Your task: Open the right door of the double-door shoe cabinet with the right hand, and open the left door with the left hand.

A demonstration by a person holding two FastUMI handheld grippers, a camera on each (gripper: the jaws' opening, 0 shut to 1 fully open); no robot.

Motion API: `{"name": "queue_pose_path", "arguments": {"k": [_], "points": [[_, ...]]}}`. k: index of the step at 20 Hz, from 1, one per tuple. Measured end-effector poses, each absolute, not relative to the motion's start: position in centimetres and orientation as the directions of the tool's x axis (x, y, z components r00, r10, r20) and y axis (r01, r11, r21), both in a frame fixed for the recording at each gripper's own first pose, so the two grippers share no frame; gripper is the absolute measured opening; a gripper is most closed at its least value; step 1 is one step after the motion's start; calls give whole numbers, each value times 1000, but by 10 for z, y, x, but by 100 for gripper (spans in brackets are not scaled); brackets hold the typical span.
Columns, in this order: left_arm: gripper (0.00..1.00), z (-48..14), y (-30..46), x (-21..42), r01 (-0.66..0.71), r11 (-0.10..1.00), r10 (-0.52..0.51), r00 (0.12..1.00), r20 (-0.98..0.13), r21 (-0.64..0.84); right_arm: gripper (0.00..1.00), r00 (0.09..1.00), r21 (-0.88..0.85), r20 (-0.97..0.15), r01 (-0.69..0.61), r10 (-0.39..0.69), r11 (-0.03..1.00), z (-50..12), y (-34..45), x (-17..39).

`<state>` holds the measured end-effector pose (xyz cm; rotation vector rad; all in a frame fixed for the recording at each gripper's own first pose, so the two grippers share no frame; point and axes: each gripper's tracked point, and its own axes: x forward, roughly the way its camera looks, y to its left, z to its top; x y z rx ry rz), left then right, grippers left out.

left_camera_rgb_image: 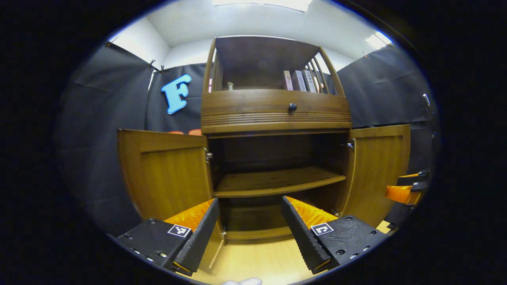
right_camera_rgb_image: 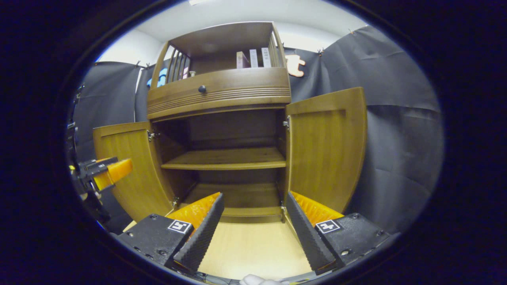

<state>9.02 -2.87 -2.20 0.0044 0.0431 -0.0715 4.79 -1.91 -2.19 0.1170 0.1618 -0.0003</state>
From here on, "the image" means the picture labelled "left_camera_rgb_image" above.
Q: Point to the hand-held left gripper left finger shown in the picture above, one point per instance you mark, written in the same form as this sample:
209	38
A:
200	237

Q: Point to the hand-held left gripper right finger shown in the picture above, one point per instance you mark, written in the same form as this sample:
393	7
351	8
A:
303	237

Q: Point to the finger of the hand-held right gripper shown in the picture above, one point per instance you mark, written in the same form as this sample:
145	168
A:
412	179
402	194

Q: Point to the wooden shoe cabinet door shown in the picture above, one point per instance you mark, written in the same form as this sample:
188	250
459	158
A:
376	170
166	178

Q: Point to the wooden double-door shoe cabinet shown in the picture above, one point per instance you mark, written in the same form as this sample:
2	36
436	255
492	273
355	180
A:
257	107

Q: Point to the wooden inner cabinet shelf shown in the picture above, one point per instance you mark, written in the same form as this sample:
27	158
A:
277	182

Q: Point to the small ceiling light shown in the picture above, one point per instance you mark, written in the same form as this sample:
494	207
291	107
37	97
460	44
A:
378	40

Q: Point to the black backdrop cloth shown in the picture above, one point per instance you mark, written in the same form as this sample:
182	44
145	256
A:
99	158

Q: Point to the grey book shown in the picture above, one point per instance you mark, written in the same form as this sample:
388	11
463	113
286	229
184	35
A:
298	81

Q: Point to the black round drawer knob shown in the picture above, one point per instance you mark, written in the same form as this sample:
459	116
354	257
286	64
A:
292	107

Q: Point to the pale purple book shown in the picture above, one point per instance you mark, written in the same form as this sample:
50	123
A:
287	81

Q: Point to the large ceiling light panel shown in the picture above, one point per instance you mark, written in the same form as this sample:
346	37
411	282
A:
261	4

